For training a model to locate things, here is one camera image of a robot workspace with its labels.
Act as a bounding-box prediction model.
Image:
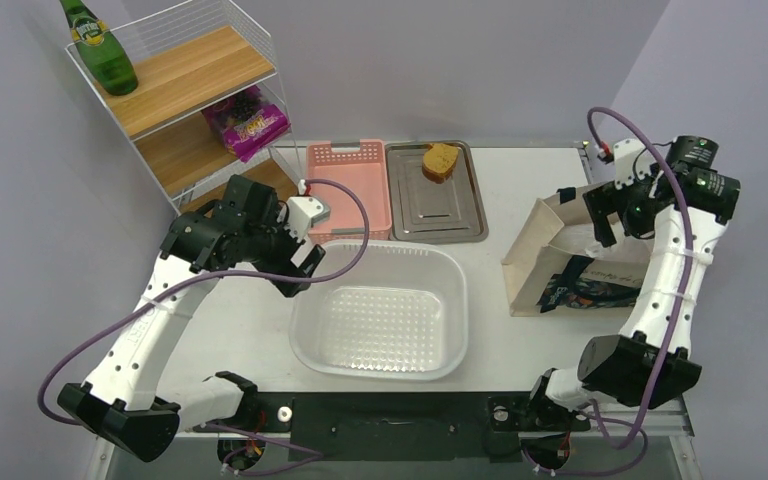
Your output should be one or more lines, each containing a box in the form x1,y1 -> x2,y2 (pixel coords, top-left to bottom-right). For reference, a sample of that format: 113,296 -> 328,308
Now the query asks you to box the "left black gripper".
244,202 -> 324,295

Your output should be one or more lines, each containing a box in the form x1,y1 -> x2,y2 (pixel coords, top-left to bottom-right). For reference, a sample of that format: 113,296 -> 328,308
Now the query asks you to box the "beige canvas tote bag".
501,184 -> 650,317

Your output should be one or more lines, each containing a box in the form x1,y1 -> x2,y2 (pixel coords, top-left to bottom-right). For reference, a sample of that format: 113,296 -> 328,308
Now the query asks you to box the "white plastic basin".
289,240 -> 469,382

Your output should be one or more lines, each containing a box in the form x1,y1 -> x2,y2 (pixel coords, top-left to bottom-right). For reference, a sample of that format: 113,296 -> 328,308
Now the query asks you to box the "white plastic grocery bag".
583,237 -> 652,263

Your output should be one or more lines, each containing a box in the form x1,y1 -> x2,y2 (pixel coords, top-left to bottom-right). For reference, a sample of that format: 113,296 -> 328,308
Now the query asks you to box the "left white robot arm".
57,175 -> 330,462

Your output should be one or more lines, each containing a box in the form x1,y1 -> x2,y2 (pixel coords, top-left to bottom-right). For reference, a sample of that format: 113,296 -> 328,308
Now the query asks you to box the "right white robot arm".
525,135 -> 741,429

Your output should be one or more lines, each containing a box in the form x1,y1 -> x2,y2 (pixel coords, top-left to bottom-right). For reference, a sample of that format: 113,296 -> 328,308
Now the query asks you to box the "pink plastic basket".
306,139 -> 392,244

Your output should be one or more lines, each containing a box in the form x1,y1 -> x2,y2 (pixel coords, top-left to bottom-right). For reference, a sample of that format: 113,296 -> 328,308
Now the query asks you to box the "stainless steel tray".
385,140 -> 489,244

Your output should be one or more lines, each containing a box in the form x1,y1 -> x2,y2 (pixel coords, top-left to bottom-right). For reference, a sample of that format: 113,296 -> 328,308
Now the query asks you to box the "purple snack packet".
201,86 -> 291,163

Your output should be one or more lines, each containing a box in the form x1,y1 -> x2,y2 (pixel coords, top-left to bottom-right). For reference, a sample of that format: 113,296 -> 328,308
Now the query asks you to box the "brown bread slice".
422,143 -> 459,183

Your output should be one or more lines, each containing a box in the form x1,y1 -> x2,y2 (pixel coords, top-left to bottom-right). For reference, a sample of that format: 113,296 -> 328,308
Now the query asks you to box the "green glass bottle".
60,0 -> 139,96

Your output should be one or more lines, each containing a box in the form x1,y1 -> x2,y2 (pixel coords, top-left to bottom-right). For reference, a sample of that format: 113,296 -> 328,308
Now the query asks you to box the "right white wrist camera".
598,138 -> 655,194

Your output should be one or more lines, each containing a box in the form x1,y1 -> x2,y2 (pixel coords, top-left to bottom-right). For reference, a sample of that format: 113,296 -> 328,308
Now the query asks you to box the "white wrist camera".
285,196 -> 331,242
598,138 -> 655,194

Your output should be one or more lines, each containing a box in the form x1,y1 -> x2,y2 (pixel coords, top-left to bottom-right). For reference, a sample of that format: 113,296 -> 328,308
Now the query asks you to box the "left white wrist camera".
285,196 -> 331,242

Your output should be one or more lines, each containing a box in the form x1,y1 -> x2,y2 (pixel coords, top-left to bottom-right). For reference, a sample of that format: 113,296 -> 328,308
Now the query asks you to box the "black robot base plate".
224,391 -> 590,462

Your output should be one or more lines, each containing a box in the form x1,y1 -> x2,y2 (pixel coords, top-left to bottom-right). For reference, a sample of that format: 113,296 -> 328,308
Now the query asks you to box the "white wire wooden shelf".
65,1 -> 303,211

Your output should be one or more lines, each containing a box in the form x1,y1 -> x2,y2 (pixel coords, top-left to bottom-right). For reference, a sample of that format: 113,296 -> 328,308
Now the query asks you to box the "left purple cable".
37,177 -> 372,427

